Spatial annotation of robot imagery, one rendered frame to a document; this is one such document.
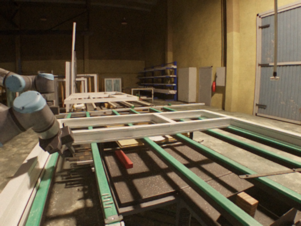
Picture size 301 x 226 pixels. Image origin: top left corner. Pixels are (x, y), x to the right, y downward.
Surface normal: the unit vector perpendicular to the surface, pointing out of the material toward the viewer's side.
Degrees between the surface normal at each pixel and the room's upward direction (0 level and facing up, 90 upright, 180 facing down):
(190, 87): 90
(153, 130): 90
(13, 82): 92
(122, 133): 90
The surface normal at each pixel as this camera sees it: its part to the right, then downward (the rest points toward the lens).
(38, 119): 0.64, 0.60
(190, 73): 0.37, 0.16
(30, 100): 0.06, -0.69
